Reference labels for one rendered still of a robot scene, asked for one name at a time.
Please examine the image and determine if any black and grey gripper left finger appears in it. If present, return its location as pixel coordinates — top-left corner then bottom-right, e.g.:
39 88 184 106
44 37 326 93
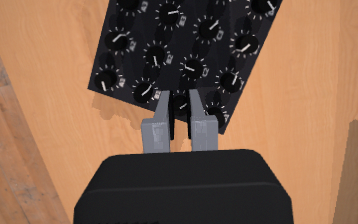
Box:
141 91 175 153

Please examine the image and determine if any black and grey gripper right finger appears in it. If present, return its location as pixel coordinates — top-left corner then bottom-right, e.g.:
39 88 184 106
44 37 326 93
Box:
186 89 218 151

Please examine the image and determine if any black knob box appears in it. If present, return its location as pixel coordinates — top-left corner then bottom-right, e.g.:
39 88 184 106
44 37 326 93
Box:
87 0 283 135

